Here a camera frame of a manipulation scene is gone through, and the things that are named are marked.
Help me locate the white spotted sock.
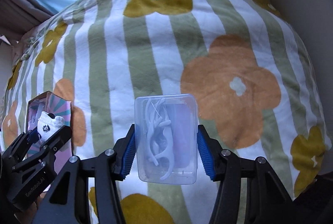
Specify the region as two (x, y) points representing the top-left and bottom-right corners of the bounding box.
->
(37, 111), (65, 142)

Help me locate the clear floss pick box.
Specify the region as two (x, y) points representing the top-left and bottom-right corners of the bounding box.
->
(134, 94), (199, 185)

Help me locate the person left hand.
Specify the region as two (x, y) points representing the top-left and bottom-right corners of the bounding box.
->
(15, 197), (43, 224)

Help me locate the pink teal cardboard box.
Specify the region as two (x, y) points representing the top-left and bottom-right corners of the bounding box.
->
(24, 91), (73, 193)

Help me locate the brown curtain left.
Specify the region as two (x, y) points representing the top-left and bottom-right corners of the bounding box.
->
(1, 0), (54, 41)

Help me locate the striped flower blanket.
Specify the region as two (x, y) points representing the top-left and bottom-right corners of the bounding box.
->
(1, 0), (332, 223)

